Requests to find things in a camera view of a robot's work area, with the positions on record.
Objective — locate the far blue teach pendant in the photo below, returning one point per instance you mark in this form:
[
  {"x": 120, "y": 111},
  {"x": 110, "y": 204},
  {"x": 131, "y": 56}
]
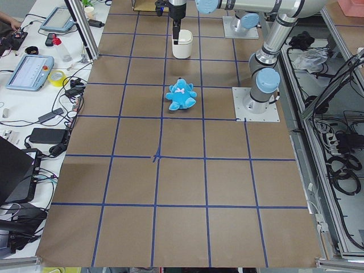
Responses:
[{"x": 59, "y": 20}]

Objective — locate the near blue teach pendant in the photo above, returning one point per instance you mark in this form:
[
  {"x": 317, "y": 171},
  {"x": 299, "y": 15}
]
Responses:
[{"x": 31, "y": 73}]

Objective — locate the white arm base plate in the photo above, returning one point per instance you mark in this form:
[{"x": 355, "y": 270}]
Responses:
[
  {"x": 246, "y": 109},
  {"x": 234, "y": 29}
]

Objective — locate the yellow tape roll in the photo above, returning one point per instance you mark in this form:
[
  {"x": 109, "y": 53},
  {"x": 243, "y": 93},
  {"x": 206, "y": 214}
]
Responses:
[{"x": 57, "y": 78}]

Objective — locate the black laptop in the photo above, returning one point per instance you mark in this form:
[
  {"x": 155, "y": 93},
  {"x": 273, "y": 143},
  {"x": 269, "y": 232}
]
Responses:
[{"x": 19, "y": 168}]

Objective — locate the black small bowl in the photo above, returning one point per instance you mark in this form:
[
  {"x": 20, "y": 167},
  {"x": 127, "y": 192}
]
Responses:
[{"x": 32, "y": 50}]

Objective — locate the black power adapter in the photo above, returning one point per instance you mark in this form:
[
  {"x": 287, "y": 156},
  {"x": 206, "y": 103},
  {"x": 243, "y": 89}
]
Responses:
[{"x": 47, "y": 136}]

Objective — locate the clear bottle red cap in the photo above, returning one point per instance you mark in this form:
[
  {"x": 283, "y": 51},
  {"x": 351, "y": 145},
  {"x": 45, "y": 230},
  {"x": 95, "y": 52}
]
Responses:
[{"x": 61, "y": 49}]

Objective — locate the black phone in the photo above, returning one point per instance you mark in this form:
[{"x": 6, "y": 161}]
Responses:
[{"x": 49, "y": 40}]

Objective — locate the white paper cup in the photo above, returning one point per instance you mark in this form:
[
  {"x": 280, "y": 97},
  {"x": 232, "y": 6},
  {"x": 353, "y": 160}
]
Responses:
[{"x": 90, "y": 12}]

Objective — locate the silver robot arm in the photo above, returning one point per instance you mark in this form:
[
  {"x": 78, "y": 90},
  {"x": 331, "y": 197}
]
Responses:
[
  {"x": 265, "y": 78},
  {"x": 249, "y": 20}
]

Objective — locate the aluminium frame post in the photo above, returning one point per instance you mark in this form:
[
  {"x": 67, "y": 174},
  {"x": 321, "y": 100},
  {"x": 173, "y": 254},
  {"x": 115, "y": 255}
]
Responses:
[{"x": 76, "y": 10}]

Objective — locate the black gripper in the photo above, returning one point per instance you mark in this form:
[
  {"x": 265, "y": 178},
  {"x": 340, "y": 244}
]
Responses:
[{"x": 177, "y": 12}]

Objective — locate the blue plush toy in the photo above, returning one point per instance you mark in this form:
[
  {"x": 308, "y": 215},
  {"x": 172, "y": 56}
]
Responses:
[{"x": 182, "y": 95}]

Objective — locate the blue teach pendant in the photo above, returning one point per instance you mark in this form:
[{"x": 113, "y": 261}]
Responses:
[
  {"x": 31, "y": 73},
  {"x": 59, "y": 20}
]

